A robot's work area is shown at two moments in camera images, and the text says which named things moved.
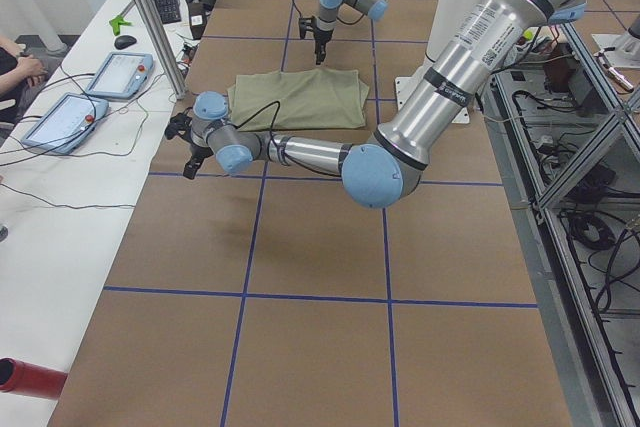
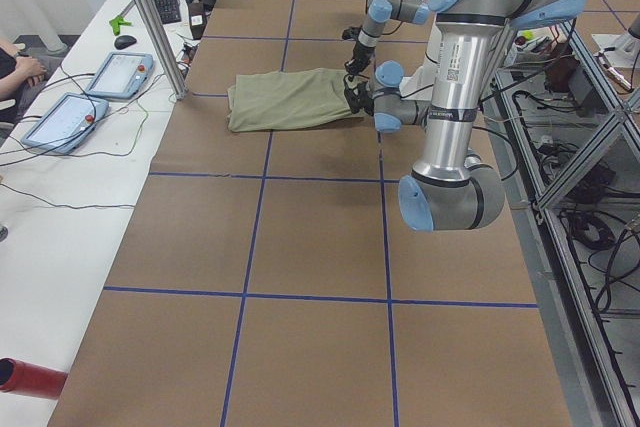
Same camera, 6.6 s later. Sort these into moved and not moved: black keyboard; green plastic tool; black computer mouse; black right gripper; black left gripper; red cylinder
Moved: black left gripper; black right gripper
Not moved: black computer mouse; black keyboard; green plastic tool; red cylinder
